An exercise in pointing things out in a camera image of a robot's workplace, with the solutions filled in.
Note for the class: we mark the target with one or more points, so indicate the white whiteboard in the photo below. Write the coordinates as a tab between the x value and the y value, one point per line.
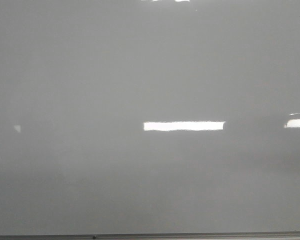
142	116

